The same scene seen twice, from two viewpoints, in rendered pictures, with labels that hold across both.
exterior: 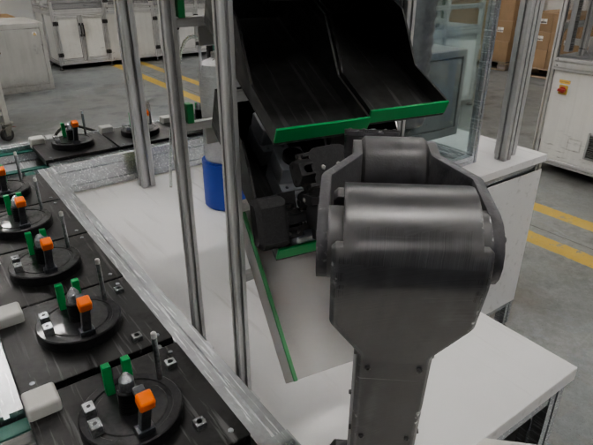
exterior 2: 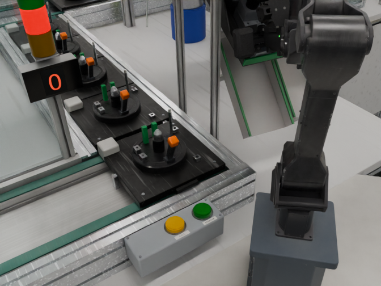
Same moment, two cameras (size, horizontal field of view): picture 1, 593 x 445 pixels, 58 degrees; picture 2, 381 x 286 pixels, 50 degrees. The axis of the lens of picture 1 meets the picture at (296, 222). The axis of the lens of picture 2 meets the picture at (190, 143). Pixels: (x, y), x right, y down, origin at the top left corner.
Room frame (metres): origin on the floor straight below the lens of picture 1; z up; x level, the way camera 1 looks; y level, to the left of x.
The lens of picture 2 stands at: (-0.26, 0.09, 1.63)
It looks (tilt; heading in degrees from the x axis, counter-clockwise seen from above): 38 degrees down; 4
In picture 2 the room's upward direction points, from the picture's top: 2 degrees counter-clockwise
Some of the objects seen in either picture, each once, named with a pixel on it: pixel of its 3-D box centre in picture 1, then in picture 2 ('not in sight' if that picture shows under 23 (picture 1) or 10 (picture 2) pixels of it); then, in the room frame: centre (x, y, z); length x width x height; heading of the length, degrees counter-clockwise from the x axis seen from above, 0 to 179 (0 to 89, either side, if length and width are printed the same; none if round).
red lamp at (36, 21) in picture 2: not in sight; (35, 18); (0.53, 0.45, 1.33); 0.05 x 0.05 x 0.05
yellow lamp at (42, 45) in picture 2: not in sight; (41, 41); (0.53, 0.45, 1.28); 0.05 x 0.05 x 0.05
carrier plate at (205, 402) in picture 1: (133, 422); (160, 158); (0.55, 0.23, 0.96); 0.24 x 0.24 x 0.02; 36
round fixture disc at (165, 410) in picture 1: (131, 412); (159, 152); (0.55, 0.23, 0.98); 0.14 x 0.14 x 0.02
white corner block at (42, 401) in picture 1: (42, 405); (108, 149); (0.57, 0.37, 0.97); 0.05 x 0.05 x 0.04; 36
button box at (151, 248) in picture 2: not in sight; (176, 235); (0.32, 0.17, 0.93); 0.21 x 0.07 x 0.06; 126
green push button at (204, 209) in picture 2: not in sight; (202, 211); (0.36, 0.12, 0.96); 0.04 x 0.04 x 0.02
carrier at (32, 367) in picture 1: (76, 306); (115, 98); (0.75, 0.38, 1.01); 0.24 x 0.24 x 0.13; 36
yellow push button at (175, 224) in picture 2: not in sight; (174, 225); (0.32, 0.17, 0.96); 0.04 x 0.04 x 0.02
